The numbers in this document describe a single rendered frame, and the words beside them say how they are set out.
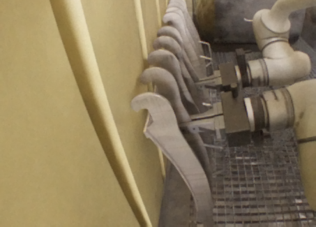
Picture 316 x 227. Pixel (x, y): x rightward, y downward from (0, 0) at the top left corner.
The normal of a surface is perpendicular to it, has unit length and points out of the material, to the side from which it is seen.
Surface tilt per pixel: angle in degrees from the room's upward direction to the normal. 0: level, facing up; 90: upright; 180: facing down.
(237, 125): 13
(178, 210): 0
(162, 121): 90
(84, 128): 90
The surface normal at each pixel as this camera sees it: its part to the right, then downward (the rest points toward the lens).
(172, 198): -0.11, -0.76
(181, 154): -0.13, 0.65
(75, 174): 0.99, 0.00
